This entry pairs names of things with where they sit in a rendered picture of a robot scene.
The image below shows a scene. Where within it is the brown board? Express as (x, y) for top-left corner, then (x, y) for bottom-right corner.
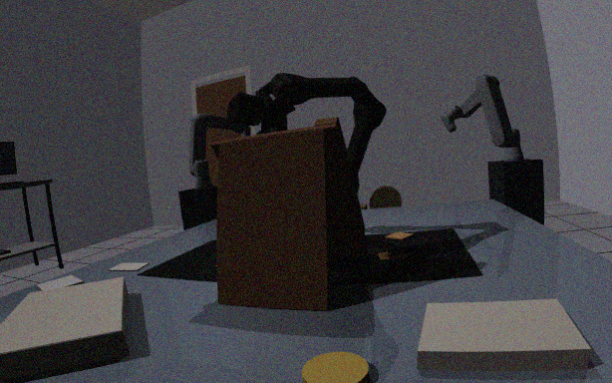
(211, 117), (368, 311)

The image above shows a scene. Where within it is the yellow round disc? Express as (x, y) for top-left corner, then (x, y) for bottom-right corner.
(302, 351), (369, 383)

